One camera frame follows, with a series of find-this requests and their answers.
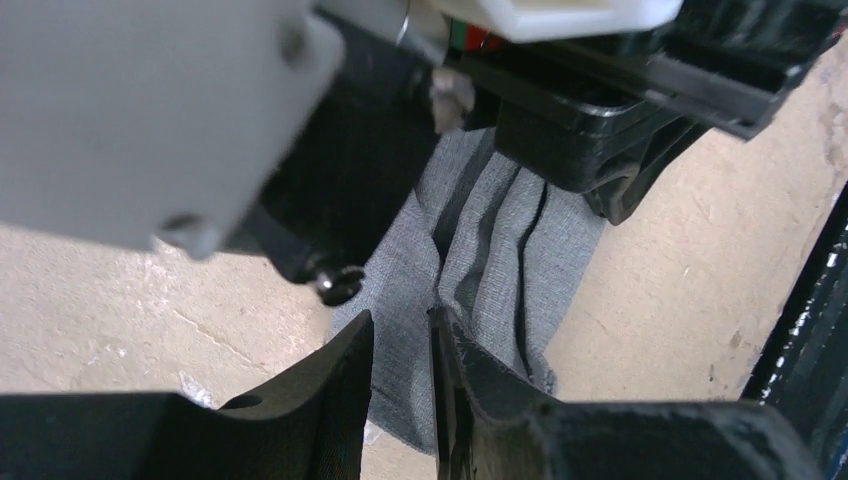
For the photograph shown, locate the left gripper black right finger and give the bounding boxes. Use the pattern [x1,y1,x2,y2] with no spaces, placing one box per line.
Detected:
[429,307,821,479]

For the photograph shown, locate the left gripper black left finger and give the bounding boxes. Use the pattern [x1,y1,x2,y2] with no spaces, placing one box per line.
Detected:
[1,312,374,479]

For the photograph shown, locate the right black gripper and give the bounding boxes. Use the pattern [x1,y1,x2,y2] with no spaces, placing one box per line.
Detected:
[457,1,847,225]

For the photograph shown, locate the grey cloth napkin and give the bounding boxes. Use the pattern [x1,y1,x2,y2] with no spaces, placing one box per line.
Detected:
[330,130,604,454]

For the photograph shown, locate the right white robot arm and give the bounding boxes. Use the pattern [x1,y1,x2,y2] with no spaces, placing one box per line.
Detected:
[1,1,847,306]

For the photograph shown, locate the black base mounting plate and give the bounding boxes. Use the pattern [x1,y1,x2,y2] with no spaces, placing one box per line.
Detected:
[741,192,847,479]

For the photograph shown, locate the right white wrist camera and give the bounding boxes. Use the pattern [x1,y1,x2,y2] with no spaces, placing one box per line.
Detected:
[430,0,685,44]

